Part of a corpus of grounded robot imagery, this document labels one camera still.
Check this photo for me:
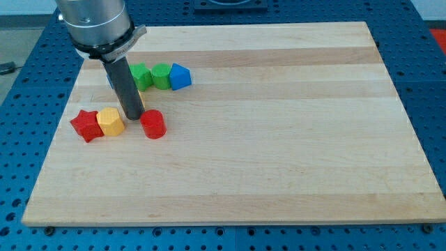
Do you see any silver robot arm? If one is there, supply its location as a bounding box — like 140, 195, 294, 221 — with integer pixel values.
56, 0, 147, 63

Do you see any green star block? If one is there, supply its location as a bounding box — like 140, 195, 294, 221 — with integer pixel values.
130, 63, 153, 91

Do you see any blue triangle block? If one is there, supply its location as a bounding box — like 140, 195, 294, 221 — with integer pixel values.
169, 63, 192, 91

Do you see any green cylinder block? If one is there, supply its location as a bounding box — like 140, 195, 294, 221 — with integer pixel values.
151, 63, 171, 90

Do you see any yellow hexagon block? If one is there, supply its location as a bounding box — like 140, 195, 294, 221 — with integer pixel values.
96, 107, 125, 137

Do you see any red star block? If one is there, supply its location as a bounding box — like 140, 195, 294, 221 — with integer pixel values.
70, 109, 104, 143

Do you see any wooden board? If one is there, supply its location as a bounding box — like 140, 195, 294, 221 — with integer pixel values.
22, 22, 445, 227

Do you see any red cylinder block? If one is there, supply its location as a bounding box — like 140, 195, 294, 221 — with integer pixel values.
140, 109, 167, 139

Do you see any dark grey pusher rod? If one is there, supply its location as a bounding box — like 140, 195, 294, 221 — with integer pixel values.
103, 57, 145, 121

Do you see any black device on floor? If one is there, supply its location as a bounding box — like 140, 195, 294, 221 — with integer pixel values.
0, 61, 16, 75

